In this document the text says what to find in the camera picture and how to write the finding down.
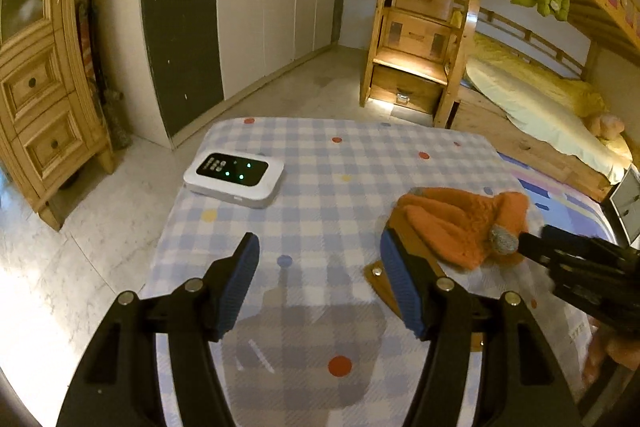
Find pine wooden cabinet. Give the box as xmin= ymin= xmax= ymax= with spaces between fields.
xmin=1 ymin=0 xmax=115 ymax=230

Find plush toy on bed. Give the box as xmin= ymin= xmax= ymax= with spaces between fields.
xmin=584 ymin=113 xmax=625 ymax=141

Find blue checkered bed cover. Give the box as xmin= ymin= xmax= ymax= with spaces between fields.
xmin=142 ymin=116 xmax=618 ymax=427

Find wooden bunk bed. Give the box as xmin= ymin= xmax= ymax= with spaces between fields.
xmin=447 ymin=0 xmax=639 ymax=202

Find brown leather knife sheath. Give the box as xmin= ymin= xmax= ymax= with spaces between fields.
xmin=363 ymin=207 xmax=460 ymax=341

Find yellow bed mattress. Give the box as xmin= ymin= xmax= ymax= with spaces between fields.
xmin=464 ymin=32 xmax=632 ymax=184

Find orange fuzzy glove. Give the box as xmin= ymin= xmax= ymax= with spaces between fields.
xmin=396 ymin=187 xmax=529 ymax=271

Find white device with display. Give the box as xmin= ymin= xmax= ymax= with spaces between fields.
xmin=183 ymin=147 xmax=285 ymax=208

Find rainbow patterned rug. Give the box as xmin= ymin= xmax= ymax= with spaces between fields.
xmin=499 ymin=153 xmax=617 ymax=244

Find wooden staircase drawers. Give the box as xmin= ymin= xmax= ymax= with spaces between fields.
xmin=359 ymin=0 xmax=480 ymax=128

